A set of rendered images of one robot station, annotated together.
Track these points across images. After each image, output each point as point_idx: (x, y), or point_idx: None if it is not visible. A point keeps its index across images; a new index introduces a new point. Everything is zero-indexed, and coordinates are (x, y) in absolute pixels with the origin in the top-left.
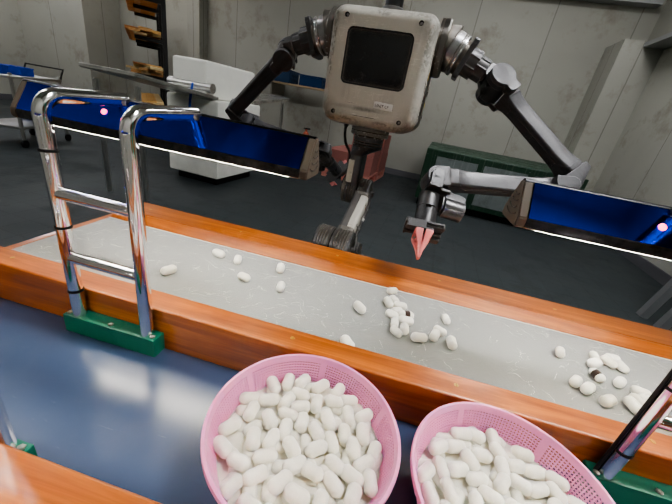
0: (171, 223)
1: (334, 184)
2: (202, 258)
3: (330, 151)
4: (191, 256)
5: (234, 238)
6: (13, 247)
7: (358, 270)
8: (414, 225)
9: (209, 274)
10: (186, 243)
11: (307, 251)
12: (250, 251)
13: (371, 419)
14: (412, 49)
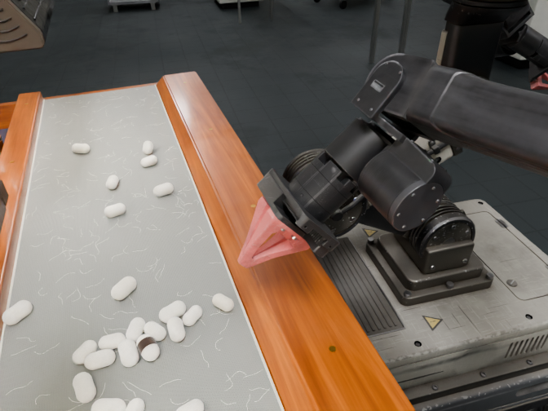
0: (172, 102)
1: (539, 86)
2: (133, 148)
3: (516, 13)
4: (130, 143)
5: (188, 135)
6: (58, 97)
7: (235, 241)
8: (261, 191)
9: (103, 166)
10: (154, 127)
11: (227, 182)
12: (186, 157)
13: None
14: None
